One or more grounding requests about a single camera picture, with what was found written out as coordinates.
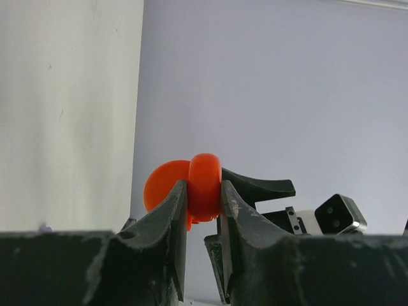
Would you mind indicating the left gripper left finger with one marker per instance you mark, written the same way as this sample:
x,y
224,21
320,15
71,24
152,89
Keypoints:
x,y
156,271

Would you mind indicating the purple charging case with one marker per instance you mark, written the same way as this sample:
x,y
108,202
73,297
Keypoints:
x,y
45,228

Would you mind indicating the red charging case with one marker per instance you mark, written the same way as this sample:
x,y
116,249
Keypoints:
x,y
203,175

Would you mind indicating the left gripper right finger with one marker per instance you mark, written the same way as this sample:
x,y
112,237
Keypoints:
x,y
261,261

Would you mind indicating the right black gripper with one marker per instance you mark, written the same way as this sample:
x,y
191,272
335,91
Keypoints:
x,y
253,190

